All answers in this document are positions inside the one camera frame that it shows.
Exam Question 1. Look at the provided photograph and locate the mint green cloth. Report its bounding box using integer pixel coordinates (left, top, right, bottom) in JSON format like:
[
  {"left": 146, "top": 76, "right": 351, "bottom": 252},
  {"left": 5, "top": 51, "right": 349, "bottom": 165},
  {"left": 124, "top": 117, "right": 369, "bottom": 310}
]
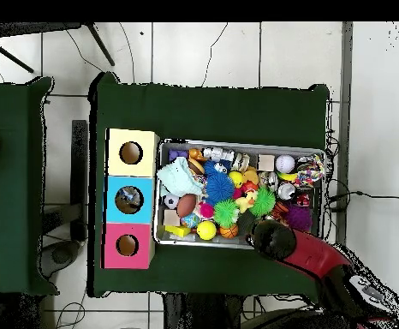
[{"left": 156, "top": 156, "right": 205, "bottom": 198}]

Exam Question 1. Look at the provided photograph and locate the silver toy robot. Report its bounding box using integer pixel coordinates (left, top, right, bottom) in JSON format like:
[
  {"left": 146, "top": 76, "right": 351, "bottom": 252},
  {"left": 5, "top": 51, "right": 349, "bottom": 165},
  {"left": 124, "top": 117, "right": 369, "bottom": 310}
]
[{"left": 201, "top": 146, "right": 235, "bottom": 163}]

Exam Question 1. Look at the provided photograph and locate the green spiky ball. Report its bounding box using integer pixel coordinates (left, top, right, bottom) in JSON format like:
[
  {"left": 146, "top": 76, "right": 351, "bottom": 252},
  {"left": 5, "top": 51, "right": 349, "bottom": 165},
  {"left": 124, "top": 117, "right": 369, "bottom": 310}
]
[{"left": 212, "top": 186, "right": 277, "bottom": 228}]

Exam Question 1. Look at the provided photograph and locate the clear bottle with blue label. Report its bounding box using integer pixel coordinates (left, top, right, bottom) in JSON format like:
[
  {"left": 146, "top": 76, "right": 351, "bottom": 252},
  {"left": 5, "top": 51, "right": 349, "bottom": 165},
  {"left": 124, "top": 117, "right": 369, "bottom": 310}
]
[{"left": 117, "top": 187, "right": 142, "bottom": 207}]

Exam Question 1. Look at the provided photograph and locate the wooden box with three holes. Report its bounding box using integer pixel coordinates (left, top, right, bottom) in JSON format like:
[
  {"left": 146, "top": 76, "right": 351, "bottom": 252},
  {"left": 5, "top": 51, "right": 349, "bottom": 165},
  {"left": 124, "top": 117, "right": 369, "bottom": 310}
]
[{"left": 100, "top": 128, "right": 160, "bottom": 270}]

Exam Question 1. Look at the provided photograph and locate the shallow metal mesh bin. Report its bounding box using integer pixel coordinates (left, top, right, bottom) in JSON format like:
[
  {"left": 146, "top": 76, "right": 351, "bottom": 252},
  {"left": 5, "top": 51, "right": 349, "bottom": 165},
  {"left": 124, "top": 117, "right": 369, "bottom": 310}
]
[{"left": 152, "top": 138, "right": 327, "bottom": 250}]

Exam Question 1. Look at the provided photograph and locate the toy hamburger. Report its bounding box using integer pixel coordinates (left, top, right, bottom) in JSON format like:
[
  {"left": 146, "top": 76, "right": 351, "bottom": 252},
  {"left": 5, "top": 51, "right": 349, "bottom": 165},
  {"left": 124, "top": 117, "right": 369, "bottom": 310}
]
[{"left": 188, "top": 158, "right": 205, "bottom": 176}]

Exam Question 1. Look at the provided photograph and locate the blue spiky ball with eyes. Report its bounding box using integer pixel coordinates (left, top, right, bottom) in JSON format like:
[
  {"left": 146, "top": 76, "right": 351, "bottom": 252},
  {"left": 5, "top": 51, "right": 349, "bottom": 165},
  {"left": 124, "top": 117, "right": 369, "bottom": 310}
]
[{"left": 204, "top": 159, "right": 233, "bottom": 176}]

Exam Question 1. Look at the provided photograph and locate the small soccer ball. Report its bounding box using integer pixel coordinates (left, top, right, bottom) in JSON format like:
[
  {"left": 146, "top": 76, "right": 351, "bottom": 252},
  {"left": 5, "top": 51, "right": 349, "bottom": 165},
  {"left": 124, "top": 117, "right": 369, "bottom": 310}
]
[{"left": 163, "top": 193, "right": 181, "bottom": 210}]

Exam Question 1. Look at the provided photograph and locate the yellow foam ball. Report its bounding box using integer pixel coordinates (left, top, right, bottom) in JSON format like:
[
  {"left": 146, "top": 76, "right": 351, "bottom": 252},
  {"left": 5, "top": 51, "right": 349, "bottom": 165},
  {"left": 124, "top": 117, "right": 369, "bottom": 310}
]
[{"left": 196, "top": 219, "right": 217, "bottom": 241}]

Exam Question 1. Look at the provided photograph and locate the yellow plush duck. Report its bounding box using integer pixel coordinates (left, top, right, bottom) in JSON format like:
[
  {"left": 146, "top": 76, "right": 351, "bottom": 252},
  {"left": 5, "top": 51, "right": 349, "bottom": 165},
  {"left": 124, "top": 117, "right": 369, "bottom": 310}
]
[{"left": 235, "top": 189, "right": 259, "bottom": 214}]

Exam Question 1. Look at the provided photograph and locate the purple spiky ball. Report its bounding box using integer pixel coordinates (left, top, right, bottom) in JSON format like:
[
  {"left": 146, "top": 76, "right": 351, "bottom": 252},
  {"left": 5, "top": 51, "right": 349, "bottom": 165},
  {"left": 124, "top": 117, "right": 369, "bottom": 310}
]
[{"left": 283, "top": 204, "right": 313, "bottom": 232}]

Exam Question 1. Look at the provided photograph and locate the black panel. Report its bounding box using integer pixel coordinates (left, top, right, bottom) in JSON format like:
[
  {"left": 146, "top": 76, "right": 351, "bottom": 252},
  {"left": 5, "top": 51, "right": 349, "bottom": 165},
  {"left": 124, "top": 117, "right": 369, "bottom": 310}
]
[{"left": 70, "top": 119, "right": 89, "bottom": 241}]

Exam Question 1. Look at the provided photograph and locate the grey stand base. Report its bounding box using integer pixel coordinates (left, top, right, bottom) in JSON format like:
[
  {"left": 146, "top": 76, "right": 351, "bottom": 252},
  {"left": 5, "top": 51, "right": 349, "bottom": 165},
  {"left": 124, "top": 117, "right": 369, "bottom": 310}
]
[{"left": 39, "top": 239, "right": 84, "bottom": 279}]

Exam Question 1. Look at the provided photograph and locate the dark green side table cloth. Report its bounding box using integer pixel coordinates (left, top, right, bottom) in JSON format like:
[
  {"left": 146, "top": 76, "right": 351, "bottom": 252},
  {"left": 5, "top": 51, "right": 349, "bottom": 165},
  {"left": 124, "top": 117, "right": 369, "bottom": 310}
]
[{"left": 0, "top": 76, "right": 59, "bottom": 296}]

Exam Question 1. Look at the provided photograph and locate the black tripod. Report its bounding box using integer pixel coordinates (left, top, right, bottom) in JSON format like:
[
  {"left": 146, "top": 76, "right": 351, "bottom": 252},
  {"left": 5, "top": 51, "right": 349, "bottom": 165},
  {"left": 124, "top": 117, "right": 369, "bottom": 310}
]
[{"left": 0, "top": 21, "right": 116, "bottom": 74}]

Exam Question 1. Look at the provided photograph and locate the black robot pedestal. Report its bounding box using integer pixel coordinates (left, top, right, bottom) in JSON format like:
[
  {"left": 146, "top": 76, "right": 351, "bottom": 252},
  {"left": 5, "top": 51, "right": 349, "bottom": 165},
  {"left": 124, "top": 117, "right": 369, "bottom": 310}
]
[{"left": 163, "top": 293, "right": 243, "bottom": 329}]

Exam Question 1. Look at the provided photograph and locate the black power cable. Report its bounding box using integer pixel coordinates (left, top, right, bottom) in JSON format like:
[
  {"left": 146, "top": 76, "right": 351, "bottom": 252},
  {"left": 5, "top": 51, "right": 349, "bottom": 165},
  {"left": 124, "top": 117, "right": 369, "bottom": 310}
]
[{"left": 327, "top": 189, "right": 399, "bottom": 205}]

